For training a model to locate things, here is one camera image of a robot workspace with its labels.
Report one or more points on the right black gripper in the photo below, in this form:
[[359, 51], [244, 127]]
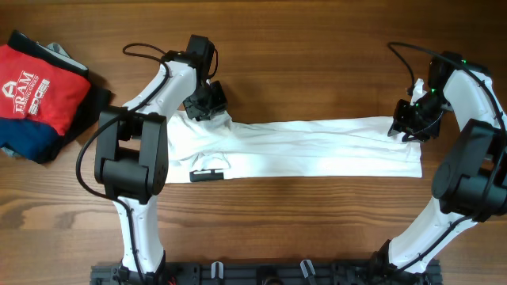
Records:
[[412, 123]]

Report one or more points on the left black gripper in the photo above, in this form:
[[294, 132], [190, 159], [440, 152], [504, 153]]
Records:
[[205, 104]]

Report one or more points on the white t-shirt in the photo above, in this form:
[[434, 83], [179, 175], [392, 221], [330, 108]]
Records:
[[357, 147]]

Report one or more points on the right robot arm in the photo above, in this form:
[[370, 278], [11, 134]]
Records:
[[469, 186]]

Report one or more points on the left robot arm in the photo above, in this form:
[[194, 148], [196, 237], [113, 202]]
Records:
[[132, 154]]

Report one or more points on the black folded garment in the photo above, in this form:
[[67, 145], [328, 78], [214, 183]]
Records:
[[97, 98]]

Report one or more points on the grey folded garment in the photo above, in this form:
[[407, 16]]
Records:
[[57, 48]]

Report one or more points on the red folded shirt with logo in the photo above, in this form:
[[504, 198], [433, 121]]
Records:
[[35, 90]]

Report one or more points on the navy blue folded garment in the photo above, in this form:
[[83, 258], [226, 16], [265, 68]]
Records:
[[39, 142]]

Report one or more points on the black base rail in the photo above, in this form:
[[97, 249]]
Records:
[[340, 272]]

